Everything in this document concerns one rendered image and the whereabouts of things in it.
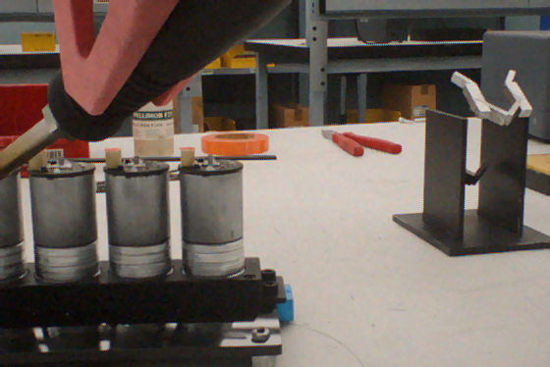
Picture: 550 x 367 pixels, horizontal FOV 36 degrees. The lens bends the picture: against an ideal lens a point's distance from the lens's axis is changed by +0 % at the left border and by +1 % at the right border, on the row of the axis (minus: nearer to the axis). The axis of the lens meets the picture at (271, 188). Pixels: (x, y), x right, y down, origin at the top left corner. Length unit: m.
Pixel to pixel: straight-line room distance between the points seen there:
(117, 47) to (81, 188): 0.11
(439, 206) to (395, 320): 0.13
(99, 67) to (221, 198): 0.10
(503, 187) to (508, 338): 0.15
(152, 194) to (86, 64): 0.09
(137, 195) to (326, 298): 0.10
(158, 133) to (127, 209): 0.39
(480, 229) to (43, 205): 0.24
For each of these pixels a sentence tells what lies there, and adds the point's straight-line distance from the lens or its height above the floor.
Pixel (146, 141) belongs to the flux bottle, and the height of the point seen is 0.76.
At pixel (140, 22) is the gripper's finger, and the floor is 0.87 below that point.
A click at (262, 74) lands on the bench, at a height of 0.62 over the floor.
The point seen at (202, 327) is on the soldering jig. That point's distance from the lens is 0.30.
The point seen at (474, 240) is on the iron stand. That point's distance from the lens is 0.44.
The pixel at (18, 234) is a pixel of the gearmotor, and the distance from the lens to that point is 0.33.
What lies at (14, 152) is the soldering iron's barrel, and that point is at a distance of 0.29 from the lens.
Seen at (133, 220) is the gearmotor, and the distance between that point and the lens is 0.31.
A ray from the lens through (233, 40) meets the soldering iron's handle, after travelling 0.21.
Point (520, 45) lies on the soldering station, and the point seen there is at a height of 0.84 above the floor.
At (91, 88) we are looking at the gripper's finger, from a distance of 0.23.
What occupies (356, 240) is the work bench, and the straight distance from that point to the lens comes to 0.44.
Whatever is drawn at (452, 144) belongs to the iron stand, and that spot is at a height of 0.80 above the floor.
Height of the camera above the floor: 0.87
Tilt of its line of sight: 12 degrees down
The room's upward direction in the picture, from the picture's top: 1 degrees counter-clockwise
